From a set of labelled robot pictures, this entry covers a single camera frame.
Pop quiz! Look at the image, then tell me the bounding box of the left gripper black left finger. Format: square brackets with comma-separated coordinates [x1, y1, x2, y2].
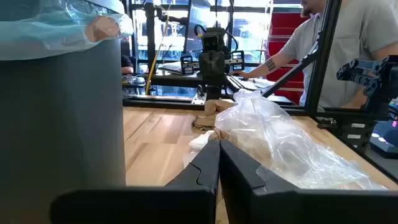
[49, 139, 221, 224]

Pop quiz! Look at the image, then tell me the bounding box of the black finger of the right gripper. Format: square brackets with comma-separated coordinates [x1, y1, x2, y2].
[231, 50, 246, 72]
[179, 55, 194, 75]

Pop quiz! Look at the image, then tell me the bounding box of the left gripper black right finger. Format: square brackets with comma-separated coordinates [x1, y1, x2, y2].
[219, 139, 398, 224]

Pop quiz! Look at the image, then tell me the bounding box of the brown packing paper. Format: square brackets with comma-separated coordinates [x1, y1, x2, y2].
[192, 98, 274, 170]

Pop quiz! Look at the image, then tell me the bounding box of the white handwritten lined paper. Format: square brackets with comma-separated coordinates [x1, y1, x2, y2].
[182, 129, 216, 169]

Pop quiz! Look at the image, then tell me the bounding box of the clear plastic bag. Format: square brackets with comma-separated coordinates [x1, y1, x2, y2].
[213, 88, 389, 191]

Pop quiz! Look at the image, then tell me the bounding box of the grey plastic trash bin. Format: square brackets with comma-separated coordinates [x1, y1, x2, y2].
[0, 39, 127, 224]

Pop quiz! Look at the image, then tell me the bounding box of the blue bin liner bag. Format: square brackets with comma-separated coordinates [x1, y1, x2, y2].
[0, 0, 135, 62]

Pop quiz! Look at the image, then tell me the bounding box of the grey keyboard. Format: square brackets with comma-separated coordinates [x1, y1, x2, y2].
[157, 61, 185, 76]

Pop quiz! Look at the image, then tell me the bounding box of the black computer keyboard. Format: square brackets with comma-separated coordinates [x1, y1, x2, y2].
[226, 74, 276, 93]

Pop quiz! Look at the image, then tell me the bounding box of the red cabinet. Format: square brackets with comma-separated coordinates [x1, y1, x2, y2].
[266, 12, 312, 105]

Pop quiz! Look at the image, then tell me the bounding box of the person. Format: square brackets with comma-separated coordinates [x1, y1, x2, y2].
[120, 54, 135, 75]
[229, 0, 398, 110]

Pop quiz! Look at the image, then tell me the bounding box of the black robot gripper device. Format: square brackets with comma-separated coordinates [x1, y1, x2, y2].
[335, 55, 398, 113]

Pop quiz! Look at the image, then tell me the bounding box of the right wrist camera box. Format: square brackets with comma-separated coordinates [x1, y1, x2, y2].
[201, 33, 223, 53]

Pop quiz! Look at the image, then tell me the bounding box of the yellow cable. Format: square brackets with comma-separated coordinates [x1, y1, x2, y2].
[144, 14, 171, 96]

